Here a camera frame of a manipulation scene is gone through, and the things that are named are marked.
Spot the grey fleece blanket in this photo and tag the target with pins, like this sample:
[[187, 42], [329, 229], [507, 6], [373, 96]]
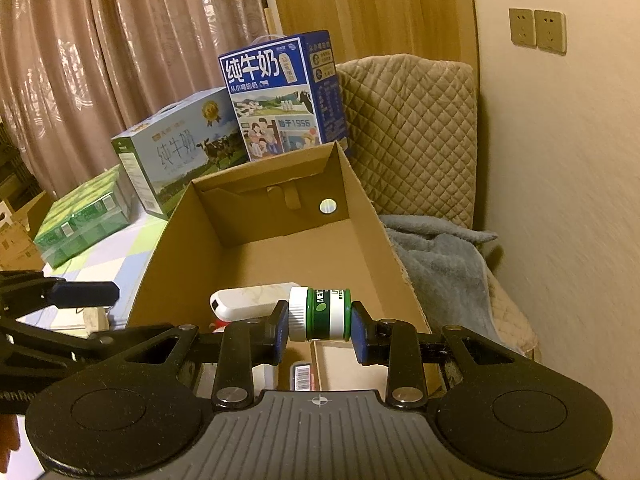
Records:
[[440, 270]]

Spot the wooden headboard panel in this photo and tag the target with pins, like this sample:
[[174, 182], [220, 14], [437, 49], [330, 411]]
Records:
[[375, 5]]

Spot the printed cardboard storage box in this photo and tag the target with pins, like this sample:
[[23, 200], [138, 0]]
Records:
[[20, 240]]

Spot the blue milk carton box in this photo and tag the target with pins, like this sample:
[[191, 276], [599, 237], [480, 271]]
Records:
[[270, 90]]

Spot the brown cardboard box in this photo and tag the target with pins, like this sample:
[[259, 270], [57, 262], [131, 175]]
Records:
[[300, 245]]

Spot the white plastic case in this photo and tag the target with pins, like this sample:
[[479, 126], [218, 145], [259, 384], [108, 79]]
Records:
[[240, 300]]

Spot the beige quilted cushion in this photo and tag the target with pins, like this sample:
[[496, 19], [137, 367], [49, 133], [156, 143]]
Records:
[[410, 135]]

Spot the small green white jar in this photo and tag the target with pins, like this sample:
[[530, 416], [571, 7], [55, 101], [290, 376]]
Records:
[[325, 315]]

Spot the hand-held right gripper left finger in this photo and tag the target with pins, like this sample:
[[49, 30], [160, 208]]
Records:
[[282, 332]]

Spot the green shrink-wrapped carton pack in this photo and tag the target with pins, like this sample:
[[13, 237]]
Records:
[[75, 220]]

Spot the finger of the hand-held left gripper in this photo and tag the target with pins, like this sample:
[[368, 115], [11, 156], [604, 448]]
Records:
[[85, 294], [60, 342]]

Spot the brown patterned curtain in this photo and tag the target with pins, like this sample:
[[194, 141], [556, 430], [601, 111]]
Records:
[[125, 35]]

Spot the beige wall socket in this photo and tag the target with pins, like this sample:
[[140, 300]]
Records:
[[550, 31], [521, 26]]

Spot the beige quilted bed pad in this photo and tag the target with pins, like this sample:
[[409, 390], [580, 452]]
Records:
[[510, 320]]

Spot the red barcode labelled box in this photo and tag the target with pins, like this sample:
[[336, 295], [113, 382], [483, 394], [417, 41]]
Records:
[[302, 376]]

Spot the green milk carton box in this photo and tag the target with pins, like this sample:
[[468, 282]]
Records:
[[180, 160]]

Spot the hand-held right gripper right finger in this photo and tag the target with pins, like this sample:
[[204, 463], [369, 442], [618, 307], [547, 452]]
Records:
[[358, 332]]

